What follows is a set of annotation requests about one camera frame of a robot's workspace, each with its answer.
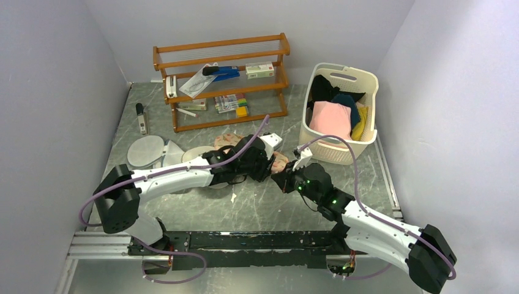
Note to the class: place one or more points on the small white box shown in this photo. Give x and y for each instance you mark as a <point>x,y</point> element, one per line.
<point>195,105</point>

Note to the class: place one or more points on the white red pen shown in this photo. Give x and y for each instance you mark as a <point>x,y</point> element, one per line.
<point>186,112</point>

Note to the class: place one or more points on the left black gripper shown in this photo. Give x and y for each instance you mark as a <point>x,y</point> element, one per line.
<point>265,170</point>

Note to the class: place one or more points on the pink folded cloth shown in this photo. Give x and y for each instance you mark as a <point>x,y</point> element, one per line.
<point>331,119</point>

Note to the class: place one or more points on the black silver marker device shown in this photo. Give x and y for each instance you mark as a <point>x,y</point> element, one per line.
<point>141,117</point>

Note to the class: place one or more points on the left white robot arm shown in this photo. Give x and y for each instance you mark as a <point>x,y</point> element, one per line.
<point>120,195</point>

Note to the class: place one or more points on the beige round laundry bag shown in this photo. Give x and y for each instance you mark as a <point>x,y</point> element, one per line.
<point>195,152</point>

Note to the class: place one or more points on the black garment in basket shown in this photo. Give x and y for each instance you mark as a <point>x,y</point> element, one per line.
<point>321,90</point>

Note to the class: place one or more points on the aluminium frame rail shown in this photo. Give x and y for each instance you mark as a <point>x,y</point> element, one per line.
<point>99,263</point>

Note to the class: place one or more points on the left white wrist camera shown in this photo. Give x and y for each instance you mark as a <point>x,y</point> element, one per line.
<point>272,142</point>

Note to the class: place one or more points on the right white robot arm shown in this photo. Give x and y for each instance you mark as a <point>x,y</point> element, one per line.
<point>421,252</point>

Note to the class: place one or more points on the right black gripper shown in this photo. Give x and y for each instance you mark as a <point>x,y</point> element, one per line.
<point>282,179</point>

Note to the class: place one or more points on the clear plastic packet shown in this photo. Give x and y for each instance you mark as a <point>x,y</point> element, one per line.
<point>197,83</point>

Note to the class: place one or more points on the yellow cloth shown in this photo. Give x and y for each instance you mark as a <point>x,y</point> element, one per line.
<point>358,129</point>

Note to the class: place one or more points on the white green box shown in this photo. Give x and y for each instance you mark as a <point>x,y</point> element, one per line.
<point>259,70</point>

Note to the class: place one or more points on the blue stapler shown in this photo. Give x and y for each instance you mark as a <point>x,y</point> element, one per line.
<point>220,73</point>

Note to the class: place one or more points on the wooden shelf rack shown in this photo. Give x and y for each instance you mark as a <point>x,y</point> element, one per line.
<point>184,61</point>

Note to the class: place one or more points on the dark teal cloth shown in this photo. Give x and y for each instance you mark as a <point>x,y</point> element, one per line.
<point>348,101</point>

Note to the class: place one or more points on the floral mesh laundry bag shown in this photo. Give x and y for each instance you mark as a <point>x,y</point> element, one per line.
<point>230,139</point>

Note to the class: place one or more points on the highlighter marker pack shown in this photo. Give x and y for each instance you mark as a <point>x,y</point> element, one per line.
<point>231,102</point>

